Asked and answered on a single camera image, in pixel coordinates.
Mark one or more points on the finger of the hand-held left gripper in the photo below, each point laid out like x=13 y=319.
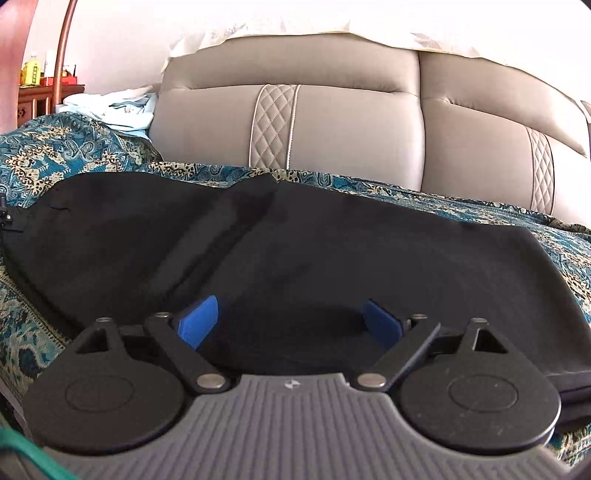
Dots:
x=4 y=214

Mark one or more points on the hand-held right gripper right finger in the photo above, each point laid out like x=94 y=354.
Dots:
x=381 y=321

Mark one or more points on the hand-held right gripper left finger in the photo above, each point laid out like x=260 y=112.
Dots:
x=199 y=321

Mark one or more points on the black pants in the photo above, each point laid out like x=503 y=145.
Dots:
x=323 y=258

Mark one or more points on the teal patterned blanket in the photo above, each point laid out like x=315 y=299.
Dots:
x=69 y=152

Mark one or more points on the wooden cabinet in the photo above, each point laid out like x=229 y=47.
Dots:
x=39 y=104

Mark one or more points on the red box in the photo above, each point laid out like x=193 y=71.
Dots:
x=60 y=81

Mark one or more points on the yellow bottle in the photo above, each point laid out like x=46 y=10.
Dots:
x=31 y=71

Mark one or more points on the light blue cloth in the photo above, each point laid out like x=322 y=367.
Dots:
x=115 y=113

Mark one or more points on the white bottle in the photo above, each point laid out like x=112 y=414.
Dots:
x=49 y=64

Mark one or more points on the curved wooden pole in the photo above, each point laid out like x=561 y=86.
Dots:
x=61 y=50

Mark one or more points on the beige leather sofa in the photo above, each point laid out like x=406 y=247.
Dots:
x=351 y=129

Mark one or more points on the white cloth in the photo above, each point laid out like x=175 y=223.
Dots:
x=323 y=18

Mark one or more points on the reddish wooden frame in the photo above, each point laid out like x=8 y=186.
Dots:
x=14 y=55

